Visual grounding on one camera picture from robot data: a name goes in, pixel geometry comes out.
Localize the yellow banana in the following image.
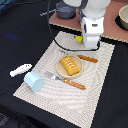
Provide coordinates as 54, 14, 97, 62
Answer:
74, 36, 83, 43

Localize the light blue cup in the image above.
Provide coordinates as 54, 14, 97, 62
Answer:
24, 72, 43, 92

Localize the white toy fish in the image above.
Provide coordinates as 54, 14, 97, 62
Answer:
10, 64, 32, 77

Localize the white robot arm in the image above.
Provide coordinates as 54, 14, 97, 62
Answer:
63, 0, 111, 49

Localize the round beige plate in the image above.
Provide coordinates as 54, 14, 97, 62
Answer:
56, 55, 83, 79

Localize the beige woven placemat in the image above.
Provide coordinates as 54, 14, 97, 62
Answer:
12, 30, 116, 128

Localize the pink stove board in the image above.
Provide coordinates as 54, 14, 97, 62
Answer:
49, 0, 128, 43

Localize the beige bowl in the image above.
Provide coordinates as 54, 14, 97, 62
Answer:
119, 5, 128, 30

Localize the fork with wooden handle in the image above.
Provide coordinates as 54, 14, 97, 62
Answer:
45, 71, 86, 90

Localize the knife with wooden handle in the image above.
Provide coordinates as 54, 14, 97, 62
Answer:
59, 50, 98, 63

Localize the grey saucepan with handle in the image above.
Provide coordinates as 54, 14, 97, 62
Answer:
39, 1, 79, 20

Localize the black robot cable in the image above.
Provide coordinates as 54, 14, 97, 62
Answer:
46, 0, 101, 53

